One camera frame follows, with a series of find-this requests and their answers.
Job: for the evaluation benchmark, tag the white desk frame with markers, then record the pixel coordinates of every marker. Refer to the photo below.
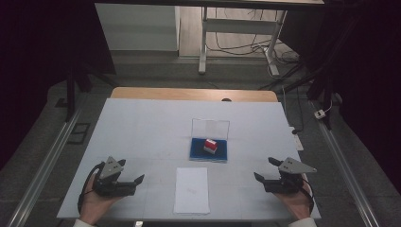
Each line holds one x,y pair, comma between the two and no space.
239,26

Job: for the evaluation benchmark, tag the small white adapter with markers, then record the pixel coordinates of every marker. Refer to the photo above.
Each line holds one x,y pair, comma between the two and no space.
319,114

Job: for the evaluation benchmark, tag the white power strip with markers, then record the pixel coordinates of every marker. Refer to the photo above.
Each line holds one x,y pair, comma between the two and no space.
298,142

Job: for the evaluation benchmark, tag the aluminium rail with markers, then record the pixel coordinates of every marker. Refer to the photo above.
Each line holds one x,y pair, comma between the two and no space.
44,167
343,164

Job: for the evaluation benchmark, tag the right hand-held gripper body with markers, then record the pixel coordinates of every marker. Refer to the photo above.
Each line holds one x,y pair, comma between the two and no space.
288,181

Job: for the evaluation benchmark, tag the black metal stand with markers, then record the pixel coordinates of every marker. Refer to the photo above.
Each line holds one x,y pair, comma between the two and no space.
70,97
326,94

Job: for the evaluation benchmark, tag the person's left hand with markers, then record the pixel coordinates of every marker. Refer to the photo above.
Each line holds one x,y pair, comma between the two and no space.
94,205

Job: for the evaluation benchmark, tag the red and white stamp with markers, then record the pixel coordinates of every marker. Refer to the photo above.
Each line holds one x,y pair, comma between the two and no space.
210,146

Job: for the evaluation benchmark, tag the white paper sheet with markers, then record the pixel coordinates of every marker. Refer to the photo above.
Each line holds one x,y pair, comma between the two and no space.
191,192

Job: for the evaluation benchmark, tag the large white table cover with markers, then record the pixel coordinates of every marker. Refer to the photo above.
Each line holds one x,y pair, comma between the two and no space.
151,132

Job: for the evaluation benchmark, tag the blue ink pad box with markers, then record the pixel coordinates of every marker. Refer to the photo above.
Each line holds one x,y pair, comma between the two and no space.
201,153

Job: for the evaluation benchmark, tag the dark curtain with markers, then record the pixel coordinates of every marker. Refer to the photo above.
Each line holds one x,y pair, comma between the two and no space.
369,78
38,63

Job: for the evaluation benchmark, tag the small dark knob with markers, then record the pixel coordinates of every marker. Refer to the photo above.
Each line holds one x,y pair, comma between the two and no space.
226,100

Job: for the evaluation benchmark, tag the black floor frame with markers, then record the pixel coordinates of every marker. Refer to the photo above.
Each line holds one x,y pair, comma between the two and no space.
70,134

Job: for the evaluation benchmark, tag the person's right hand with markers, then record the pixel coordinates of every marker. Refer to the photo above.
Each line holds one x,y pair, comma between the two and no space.
296,203

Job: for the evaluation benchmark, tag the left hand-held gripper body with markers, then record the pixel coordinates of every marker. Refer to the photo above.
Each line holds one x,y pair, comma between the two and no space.
111,186

